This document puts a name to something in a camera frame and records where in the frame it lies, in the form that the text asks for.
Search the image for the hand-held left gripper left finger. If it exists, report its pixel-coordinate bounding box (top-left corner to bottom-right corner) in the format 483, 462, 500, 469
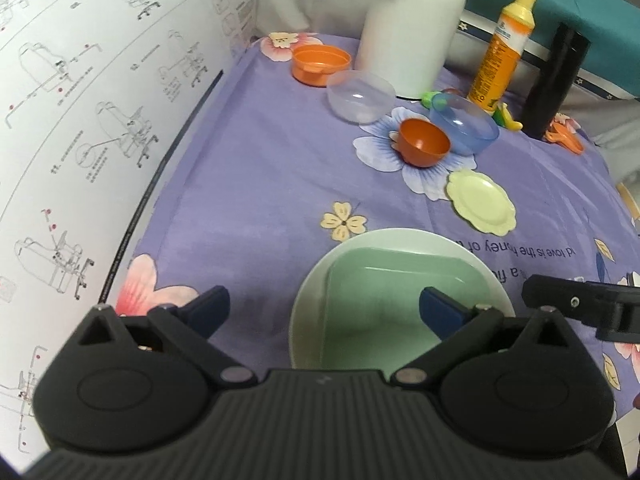
70, 285, 256, 388

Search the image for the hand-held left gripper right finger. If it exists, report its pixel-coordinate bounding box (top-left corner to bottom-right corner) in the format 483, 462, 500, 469
390, 286, 583, 391

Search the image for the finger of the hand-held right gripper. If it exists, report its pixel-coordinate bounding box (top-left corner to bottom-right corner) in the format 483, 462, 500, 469
521, 275, 640, 343

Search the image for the pale yellow scalloped plate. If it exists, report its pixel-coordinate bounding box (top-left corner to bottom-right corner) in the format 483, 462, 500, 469
446, 169, 517, 235

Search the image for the small dark orange bowl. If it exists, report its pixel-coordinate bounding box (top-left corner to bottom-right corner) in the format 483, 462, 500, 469
397, 118, 452, 168

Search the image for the blue transparent bowl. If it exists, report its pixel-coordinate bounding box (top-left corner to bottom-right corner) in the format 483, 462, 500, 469
429, 92, 501, 157

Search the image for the clear plastic bowl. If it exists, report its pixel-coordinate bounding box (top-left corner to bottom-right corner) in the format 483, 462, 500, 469
326, 70, 397, 125

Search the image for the purple floral tablecloth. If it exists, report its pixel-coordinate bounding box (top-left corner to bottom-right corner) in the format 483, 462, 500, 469
117, 32, 640, 411

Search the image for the orange toy pan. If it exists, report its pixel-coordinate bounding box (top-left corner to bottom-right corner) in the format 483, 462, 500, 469
544, 122, 585, 156

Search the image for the yellow toy fruit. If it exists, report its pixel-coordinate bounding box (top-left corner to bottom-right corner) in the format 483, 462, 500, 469
500, 105, 524, 131

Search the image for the black cylindrical bottle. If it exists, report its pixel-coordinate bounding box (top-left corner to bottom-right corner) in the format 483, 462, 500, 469
522, 22, 593, 142

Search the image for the white printed instruction sheet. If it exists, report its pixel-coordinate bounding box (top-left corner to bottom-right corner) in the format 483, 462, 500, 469
0, 0, 258, 476

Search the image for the yellow orange plastic bottle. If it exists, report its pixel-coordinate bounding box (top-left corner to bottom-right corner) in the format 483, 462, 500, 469
466, 0, 538, 112

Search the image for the orange lipped bowl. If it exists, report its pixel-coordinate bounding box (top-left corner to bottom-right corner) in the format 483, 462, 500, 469
291, 44, 352, 88

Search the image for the white thermos jug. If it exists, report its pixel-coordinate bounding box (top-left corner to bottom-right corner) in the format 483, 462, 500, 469
354, 0, 468, 101

